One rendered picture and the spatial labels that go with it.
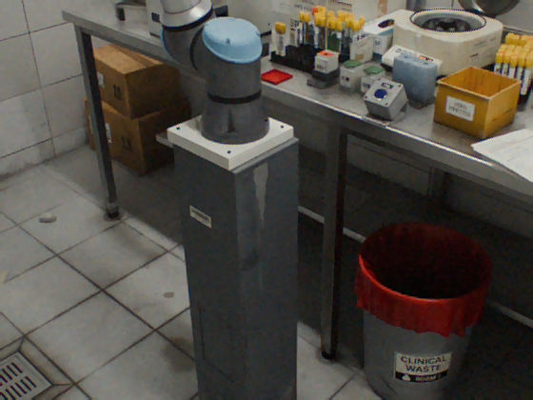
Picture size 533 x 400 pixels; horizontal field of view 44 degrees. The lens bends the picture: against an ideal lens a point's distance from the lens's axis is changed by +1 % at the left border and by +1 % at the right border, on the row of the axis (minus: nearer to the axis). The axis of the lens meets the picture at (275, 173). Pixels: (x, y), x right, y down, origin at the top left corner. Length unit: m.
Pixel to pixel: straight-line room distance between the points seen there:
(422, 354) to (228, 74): 0.94
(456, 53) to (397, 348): 0.79
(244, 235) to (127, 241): 1.28
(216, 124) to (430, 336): 0.82
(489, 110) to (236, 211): 0.58
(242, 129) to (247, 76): 0.11
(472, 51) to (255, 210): 0.72
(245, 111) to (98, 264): 1.35
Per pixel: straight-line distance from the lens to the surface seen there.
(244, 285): 1.52
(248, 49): 1.33
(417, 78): 1.62
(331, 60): 1.72
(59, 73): 3.26
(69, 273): 2.58
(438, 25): 1.91
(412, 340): 1.83
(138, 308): 2.37
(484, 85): 1.62
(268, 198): 1.46
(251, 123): 1.38
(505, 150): 1.45
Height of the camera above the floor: 1.56
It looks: 31 degrees down
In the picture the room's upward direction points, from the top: 1 degrees counter-clockwise
